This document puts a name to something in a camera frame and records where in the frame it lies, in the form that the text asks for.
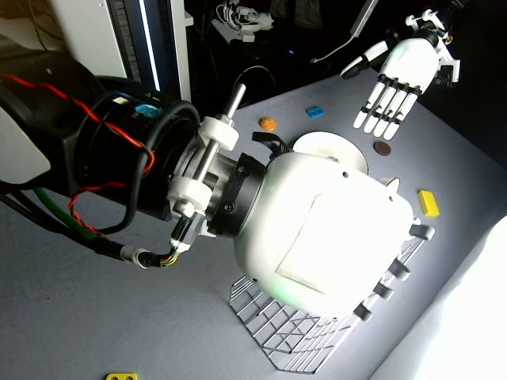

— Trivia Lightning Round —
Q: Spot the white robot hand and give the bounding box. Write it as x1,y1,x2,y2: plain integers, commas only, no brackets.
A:
232,151,436,322
339,29,440,141

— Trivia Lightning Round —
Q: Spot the white round plate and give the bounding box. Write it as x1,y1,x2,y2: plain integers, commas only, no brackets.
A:
292,131,369,177

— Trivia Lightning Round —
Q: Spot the spare white robot hand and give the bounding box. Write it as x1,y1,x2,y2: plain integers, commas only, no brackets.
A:
212,0,274,44

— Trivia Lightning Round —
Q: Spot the yellow rectangular block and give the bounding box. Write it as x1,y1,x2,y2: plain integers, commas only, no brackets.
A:
417,189,440,218

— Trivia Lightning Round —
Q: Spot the grey adapter with white cable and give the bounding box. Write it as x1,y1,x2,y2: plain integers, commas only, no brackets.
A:
310,0,379,64

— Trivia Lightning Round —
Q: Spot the wire dish rack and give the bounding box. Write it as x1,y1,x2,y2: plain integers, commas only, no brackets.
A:
228,233,427,374

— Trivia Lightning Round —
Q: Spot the black cable loop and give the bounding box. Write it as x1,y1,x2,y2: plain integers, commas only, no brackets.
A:
232,65,278,108

